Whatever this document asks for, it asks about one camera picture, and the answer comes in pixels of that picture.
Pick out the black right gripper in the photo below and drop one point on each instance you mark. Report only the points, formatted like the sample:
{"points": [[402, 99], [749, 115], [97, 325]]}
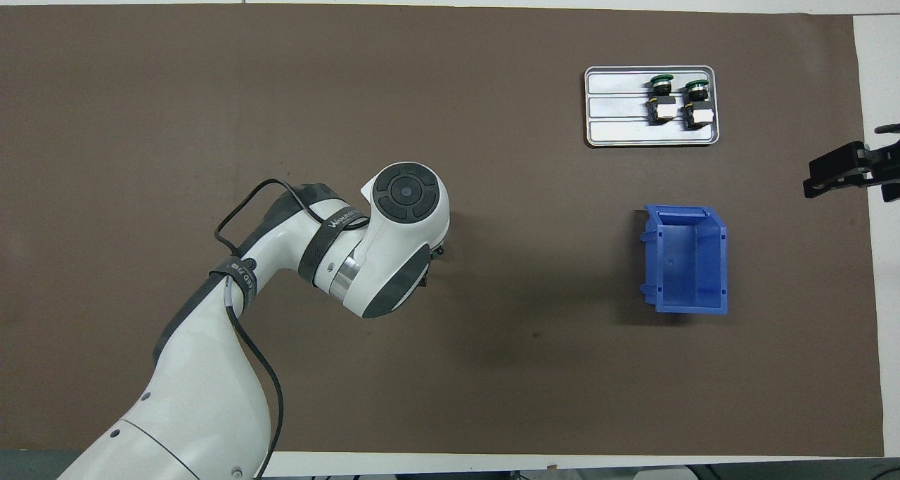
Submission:
{"points": [[889, 167]]}

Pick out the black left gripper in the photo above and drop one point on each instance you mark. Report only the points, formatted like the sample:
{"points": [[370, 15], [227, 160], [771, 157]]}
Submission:
{"points": [[430, 273]]}

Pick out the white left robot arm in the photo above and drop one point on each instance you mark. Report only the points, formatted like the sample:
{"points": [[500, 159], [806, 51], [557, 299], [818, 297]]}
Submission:
{"points": [[211, 396]]}

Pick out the blue plastic bin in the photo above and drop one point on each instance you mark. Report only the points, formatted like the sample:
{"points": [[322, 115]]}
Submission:
{"points": [[692, 262]]}

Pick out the brown table mat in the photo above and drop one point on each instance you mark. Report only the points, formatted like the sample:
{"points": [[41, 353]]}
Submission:
{"points": [[492, 79]]}

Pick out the grey metal tray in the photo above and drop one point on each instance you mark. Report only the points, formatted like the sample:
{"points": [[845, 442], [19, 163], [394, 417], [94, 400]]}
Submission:
{"points": [[619, 132]]}

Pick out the green push button switch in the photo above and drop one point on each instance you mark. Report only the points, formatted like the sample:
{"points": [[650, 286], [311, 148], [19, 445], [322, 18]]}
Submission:
{"points": [[661, 104], [699, 111]]}

